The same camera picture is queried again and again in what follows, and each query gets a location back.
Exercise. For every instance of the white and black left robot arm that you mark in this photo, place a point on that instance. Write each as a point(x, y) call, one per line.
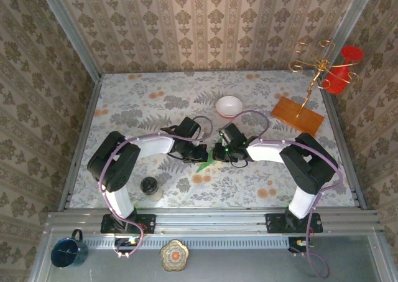
point(119, 201)

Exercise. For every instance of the dark blue mug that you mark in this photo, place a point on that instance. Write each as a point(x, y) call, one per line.
point(65, 252)

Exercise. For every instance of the small controller circuit board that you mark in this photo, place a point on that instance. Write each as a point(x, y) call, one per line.
point(129, 241)
point(300, 242)

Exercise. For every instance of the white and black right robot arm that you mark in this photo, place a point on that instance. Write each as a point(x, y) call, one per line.
point(300, 202)

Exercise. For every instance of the aluminium side rail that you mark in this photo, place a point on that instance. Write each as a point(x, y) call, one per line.
point(80, 145)
point(335, 114)

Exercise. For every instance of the green paper sheet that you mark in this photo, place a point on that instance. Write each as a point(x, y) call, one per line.
point(210, 159)

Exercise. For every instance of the black-lidded cream jar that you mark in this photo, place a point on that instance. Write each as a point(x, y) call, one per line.
point(149, 185)

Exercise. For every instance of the aluminium front frame rail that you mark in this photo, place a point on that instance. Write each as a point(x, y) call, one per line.
point(211, 221)

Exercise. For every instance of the white bowl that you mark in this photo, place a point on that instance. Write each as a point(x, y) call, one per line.
point(229, 106)

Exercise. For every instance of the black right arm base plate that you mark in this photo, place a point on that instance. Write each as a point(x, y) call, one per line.
point(275, 223)

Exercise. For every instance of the floral table cover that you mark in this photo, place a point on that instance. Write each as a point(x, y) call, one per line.
point(248, 185)

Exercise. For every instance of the patterned flower-shaped dish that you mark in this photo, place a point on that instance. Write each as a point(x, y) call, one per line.
point(174, 255)

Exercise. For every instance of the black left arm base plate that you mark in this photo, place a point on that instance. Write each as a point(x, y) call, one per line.
point(146, 223)

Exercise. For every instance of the red plastic goblet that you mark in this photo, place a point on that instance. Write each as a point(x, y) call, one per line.
point(337, 78)

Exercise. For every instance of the grey metal shelf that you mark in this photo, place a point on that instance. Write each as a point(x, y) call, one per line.
point(248, 263)

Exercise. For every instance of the aluminium frame post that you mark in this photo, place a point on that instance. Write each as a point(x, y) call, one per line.
point(349, 30)
point(75, 36)

